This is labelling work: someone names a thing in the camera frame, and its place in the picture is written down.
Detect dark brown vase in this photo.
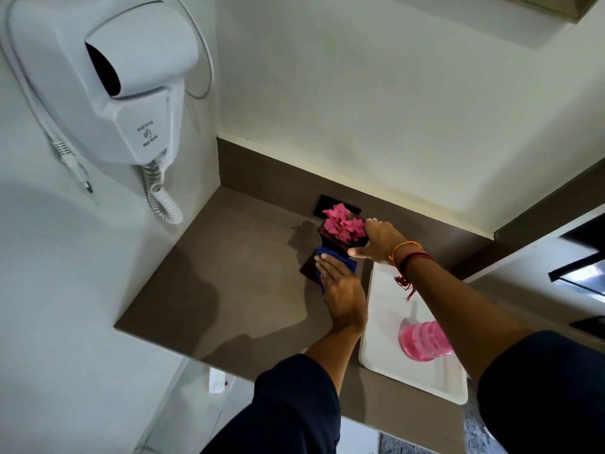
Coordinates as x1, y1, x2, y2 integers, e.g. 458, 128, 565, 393
299, 223, 370, 287

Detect person's left hand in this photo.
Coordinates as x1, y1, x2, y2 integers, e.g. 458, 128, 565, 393
314, 253, 369, 334

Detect pink spray bottle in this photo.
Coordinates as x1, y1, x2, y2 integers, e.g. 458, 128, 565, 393
398, 318, 454, 363

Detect dark sleeve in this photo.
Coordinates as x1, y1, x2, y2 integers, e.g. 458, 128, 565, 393
200, 353, 342, 454
476, 330, 605, 454

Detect framed wall picture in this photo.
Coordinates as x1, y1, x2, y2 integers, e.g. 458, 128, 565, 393
491, 0, 604, 24

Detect blue cleaning cloth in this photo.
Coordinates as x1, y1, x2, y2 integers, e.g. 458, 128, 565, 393
314, 246, 359, 294

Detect person's left forearm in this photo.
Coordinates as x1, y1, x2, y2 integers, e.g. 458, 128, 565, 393
304, 323, 367, 396

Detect black wall socket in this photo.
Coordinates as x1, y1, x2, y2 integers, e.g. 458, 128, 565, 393
313, 194, 362, 221

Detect person's right hand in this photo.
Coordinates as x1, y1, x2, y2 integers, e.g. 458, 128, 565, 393
347, 218, 410, 267

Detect person's right forearm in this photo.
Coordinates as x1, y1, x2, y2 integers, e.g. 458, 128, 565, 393
401, 256, 536, 387

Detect pink flowers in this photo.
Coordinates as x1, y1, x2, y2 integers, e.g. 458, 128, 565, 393
322, 202, 368, 245

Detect grey speckled rug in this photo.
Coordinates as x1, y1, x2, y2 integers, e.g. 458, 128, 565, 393
377, 405, 509, 454

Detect dark left sleeve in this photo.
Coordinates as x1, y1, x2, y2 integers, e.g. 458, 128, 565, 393
200, 353, 342, 454

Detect black flat television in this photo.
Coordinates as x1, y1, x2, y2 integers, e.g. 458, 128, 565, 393
548, 212, 605, 304

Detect red thread bracelet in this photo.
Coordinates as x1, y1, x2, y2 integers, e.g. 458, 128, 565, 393
394, 250, 435, 303

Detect white rectangular tray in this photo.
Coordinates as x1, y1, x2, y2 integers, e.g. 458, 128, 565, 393
357, 262, 470, 406

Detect dark right sleeve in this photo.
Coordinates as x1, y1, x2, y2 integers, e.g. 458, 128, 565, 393
476, 330, 605, 454

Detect orange thread bracelet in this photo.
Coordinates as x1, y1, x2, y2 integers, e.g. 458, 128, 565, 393
388, 240, 424, 268

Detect white wall hair dryer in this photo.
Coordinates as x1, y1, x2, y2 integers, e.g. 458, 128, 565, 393
0, 0, 216, 226

